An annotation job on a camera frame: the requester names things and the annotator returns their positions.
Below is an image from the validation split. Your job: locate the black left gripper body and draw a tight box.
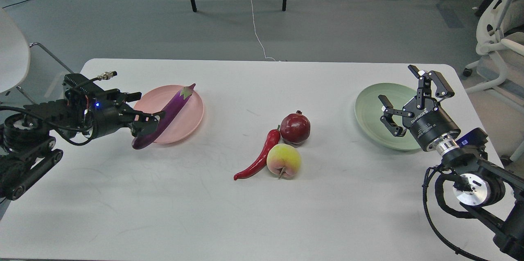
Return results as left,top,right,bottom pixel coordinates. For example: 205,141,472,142
88,89,142,138

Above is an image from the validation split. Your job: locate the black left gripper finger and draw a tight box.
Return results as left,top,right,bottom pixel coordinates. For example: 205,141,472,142
130,112,164,137

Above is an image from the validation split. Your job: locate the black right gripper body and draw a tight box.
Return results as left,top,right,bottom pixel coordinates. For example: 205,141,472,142
402,99,461,152

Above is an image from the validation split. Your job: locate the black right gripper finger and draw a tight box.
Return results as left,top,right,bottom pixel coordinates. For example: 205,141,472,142
408,65,455,110
378,95,414,136

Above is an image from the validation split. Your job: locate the purple eggplant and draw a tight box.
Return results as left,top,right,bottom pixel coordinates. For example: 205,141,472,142
131,83,195,150

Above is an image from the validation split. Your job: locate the yellow pink peach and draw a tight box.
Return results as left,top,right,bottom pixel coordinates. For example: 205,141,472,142
267,143,303,179

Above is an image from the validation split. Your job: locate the red chili pepper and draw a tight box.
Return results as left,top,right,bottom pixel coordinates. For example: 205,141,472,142
233,125,281,181

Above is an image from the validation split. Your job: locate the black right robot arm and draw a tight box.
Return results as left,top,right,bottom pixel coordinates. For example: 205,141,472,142
378,65,524,261

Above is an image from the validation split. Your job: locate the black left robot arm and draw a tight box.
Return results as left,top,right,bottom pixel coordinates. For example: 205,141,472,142
0,72,165,200

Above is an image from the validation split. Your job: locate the green plate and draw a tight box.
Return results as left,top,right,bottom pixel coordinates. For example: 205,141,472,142
355,82,420,151

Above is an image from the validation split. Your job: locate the pink plate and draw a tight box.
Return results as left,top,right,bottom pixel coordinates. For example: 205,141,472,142
133,85,204,144

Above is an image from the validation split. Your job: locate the white office chair at right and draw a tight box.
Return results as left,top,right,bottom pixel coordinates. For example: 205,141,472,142
463,0,524,165

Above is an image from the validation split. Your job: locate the dark red pomegranate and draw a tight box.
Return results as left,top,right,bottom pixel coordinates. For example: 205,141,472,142
280,110,311,145

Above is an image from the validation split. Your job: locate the white chair at left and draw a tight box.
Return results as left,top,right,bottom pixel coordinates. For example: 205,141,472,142
0,9,73,104

